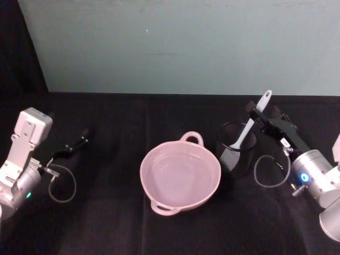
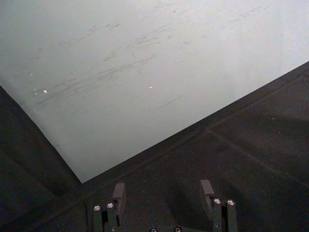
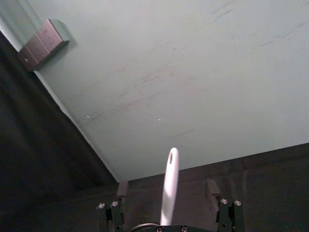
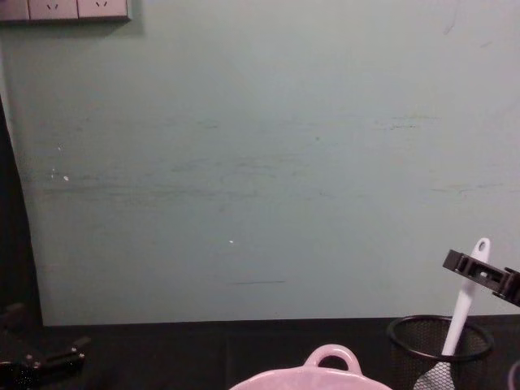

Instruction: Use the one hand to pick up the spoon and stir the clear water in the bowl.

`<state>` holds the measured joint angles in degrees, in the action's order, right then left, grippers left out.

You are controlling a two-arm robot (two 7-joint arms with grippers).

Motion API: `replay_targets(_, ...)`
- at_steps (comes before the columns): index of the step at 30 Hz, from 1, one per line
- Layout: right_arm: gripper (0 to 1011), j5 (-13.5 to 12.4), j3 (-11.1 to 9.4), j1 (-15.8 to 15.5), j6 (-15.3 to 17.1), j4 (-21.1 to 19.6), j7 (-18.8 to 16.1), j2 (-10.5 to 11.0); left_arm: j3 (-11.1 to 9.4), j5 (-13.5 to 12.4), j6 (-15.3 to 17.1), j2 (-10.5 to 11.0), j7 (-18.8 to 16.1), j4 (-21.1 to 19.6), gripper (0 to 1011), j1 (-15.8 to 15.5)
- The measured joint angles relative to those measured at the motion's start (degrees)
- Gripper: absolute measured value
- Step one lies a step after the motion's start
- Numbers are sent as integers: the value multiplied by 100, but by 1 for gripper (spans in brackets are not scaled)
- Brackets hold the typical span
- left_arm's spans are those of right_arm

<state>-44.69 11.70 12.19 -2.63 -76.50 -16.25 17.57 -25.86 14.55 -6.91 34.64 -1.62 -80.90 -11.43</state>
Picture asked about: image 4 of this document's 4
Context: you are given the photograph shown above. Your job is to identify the white plastic spatula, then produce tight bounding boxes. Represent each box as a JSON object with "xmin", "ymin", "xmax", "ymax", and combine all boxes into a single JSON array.
[{"xmin": 414, "ymin": 237, "xmax": 492, "ymax": 390}]

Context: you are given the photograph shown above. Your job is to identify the black hanging drape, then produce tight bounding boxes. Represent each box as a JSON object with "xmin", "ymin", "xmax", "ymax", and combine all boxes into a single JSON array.
[{"xmin": 0, "ymin": 91, "xmax": 45, "ymax": 327}]

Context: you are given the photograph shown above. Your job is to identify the black mesh utensil cup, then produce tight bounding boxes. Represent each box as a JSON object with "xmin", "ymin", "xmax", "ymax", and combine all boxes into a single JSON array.
[{"xmin": 386, "ymin": 314, "xmax": 495, "ymax": 390}]

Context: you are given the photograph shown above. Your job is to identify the pink ceramic dish with handle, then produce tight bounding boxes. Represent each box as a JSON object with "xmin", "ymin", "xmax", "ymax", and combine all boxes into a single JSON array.
[{"xmin": 228, "ymin": 344, "xmax": 393, "ymax": 390}]

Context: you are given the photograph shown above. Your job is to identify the dark round container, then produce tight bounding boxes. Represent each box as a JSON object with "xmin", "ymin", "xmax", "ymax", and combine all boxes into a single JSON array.
[{"xmin": 507, "ymin": 358, "xmax": 520, "ymax": 390}]

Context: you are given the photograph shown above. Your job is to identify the black table cloth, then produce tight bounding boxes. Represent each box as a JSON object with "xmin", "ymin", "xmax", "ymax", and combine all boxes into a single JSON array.
[{"xmin": 0, "ymin": 313, "xmax": 520, "ymax": 390}]

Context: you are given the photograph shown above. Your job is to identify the white wall socket panel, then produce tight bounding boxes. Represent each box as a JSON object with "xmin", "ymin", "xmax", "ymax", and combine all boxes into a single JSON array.
[{"xmin": 0, "ymin": 0, "xmax": 133, "ymax": 24}]

